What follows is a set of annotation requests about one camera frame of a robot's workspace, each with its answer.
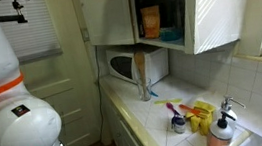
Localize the orange packet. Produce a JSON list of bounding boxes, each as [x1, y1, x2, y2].
[[139, 4, 164, 41]]

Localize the closed white cabinet door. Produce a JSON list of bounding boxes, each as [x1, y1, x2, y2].
[[76, 0, 137, 52]]

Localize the open white cabinet door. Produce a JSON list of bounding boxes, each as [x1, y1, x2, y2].
[[187, 0, 262, 55]]

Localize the white microwave oven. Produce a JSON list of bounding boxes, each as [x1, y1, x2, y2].
[[105, 41, 172, 91]]

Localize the wooden spoon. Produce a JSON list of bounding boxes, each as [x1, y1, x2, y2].
[[132, 49, 151, 100]]

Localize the clear glass holding utensils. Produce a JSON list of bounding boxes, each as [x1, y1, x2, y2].
[[136, 77, 155, 103]]

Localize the blue utensil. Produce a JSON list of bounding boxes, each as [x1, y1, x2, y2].
[[148, 89, 160, 99]]

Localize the yellow green flat stick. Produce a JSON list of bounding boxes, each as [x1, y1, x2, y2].
[[154, 97, 184, 107]]

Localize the dark jar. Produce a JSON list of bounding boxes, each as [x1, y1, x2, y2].
[[136, 12, 146, 39]]

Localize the pink spoon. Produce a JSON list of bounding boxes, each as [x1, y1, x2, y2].
[[165, 100, 183, 119]]

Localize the teal blue bowl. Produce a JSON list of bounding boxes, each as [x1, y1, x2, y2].
[[158, 25, 183, 44]]

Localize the cream panelled room door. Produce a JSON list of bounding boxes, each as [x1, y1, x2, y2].
[[10, 0, 105, 146]]

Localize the small jar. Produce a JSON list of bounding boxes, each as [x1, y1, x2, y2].
[[169, 113, 189, 135]]

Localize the cream lower cabinets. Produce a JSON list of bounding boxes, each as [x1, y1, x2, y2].
[[98, 83, 149, 146]]

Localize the orange spatula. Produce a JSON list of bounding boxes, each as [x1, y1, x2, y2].
[[178, 100, 209, 121]]

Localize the yellow rubber gloves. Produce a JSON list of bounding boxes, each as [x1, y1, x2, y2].
[[183, 98, 220, 138]]

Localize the soap dispenser with silver pump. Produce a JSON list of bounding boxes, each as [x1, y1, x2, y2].
[[219, 93, 249, 124]]

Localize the wide white window blind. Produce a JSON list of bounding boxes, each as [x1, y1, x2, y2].
[[0, 0, 65, 67]]

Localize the soap bottle with black pump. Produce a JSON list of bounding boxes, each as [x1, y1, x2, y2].
[[203, 110, 241, 146]]

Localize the black microwave power cord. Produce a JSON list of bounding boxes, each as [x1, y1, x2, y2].
[[79, 45, 112, 146]]

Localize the cream wall switch plate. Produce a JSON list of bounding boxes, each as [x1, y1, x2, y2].
[[79, 26, 92, 44]]

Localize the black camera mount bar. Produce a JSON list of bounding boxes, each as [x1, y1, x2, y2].
[[0, 0, 35, 28]]

